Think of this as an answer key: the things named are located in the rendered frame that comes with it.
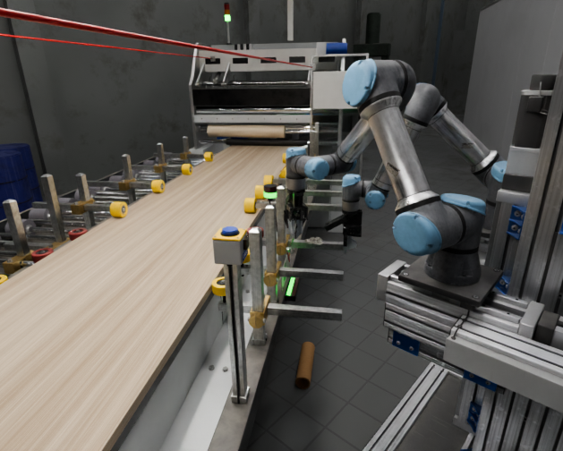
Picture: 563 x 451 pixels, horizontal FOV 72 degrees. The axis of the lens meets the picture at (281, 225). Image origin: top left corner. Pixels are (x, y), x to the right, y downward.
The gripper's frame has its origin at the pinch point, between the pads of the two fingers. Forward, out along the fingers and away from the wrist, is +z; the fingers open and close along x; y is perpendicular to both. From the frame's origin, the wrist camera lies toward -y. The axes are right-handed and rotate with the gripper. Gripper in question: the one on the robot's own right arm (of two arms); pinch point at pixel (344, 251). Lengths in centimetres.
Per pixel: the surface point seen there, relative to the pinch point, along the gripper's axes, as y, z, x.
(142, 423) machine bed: -48, 4, -99
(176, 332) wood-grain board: -46, -9, -79
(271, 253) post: -27.7, -11.7, -30.8
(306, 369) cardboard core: -19, 74, 5
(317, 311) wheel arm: -8, 0, -52
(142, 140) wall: -342, 16, 452
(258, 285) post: -27, -12, -56
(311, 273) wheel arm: -12.9, -1.7, -26.5
